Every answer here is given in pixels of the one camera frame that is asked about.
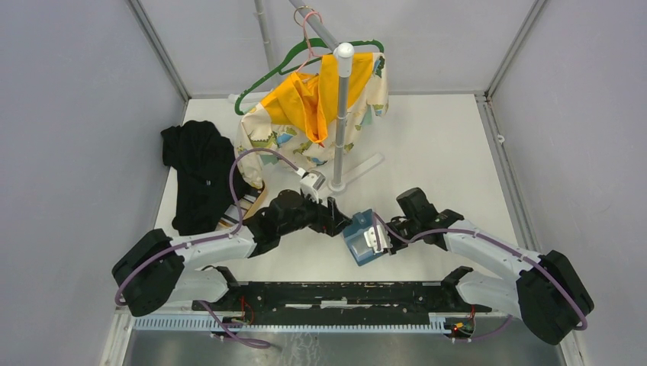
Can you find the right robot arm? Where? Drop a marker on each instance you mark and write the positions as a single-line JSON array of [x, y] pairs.
[[542, 290]]

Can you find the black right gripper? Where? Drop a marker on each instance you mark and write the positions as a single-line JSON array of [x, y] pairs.
[[395, 246]]

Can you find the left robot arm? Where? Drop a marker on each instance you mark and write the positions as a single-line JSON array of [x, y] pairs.
[[160, 269]]

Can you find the white slotted cable duct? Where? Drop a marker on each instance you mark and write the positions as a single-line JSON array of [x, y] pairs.
[[190, 323]]

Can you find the yellow dinosaur print shirt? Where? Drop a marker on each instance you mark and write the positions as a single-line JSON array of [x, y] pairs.
[[298, 118]]

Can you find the white clothes rack stand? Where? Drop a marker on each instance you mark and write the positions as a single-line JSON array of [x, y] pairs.
[[343, 52]]

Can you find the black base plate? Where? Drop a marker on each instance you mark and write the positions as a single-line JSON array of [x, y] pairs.
[[342, 303]]

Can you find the pink clothes hanger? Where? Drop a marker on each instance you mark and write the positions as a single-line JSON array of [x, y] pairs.
[[311, 55]]

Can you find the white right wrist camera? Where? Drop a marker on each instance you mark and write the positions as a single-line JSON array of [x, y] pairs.
[[377, 239]]

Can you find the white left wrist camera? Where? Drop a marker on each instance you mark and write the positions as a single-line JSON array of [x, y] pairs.
[[310, 184]]

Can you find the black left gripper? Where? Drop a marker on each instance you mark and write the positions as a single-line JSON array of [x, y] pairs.
[[328, 219]]

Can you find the green clothes hanger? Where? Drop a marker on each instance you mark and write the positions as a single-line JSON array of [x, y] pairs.
[[292, 53]]

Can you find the black garment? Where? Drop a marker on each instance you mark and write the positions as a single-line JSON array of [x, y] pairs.
[[202, 158]]

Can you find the yellow box of cards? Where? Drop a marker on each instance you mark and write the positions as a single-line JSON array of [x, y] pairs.
[[249, 204]]

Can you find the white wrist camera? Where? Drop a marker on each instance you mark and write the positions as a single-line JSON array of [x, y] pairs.
[[310, 184], [377, 239]]

